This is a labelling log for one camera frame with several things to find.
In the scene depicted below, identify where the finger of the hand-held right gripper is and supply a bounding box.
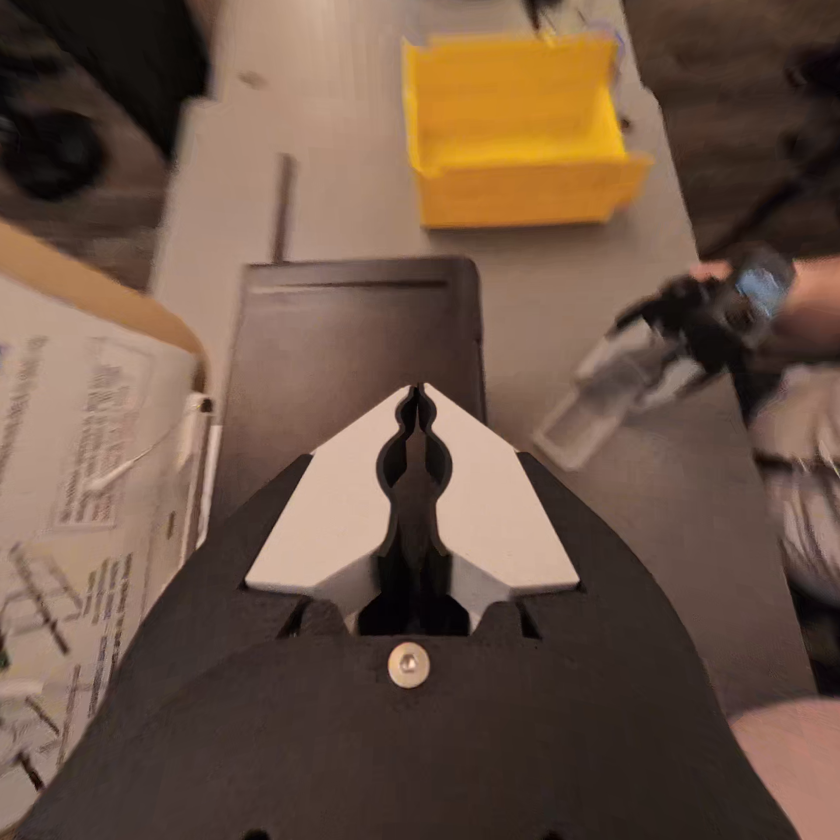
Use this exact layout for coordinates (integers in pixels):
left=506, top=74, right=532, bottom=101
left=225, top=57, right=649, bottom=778
left=591, top=322, right=667, bottom=371
left=635, top=358, right=710, bottom=414

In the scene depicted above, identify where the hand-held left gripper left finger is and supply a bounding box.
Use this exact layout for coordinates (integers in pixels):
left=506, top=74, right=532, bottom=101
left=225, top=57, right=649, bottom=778
left=244, top=384, right=421, bottom=616

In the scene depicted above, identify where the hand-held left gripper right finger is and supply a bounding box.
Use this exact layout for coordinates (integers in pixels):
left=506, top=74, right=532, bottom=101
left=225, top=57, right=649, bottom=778
left=416, top=382, right=582, bottom=626

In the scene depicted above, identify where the clear plastic drawer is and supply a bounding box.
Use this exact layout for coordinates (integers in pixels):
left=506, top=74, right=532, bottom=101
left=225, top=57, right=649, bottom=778
left=533, top=327, right=665, bottom=471

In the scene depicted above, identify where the black organizer tray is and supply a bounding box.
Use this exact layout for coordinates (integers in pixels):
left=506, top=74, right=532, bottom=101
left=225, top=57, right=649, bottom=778
left=209, top=256, right=488, bottom=529

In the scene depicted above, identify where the person's right forearm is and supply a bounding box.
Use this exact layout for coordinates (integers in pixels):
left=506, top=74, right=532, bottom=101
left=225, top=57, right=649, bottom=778
left=771, top=257, right=840, bottom=367

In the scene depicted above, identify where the person's light grey clothing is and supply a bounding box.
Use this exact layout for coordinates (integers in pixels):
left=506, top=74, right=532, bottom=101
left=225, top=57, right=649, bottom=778
left=747, top=364, right=840, bottom=595

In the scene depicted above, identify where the yellow plastic bin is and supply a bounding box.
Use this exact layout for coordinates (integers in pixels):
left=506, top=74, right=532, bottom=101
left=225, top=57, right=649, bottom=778
left=400, top=29, right=655, bottom=231

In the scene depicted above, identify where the cardboard box with printed paper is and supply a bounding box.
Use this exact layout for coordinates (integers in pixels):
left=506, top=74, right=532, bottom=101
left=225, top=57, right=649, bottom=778
left=0, top=220, right=219, bottom=840

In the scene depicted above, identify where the person's bare leg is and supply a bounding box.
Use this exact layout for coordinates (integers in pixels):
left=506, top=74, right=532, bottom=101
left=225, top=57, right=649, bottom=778
left=727, top=697, right=840, bottom=840

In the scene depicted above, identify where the dark blurred object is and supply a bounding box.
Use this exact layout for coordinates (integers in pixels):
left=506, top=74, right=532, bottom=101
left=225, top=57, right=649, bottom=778
left=0, top=0, right=212, bottom=201

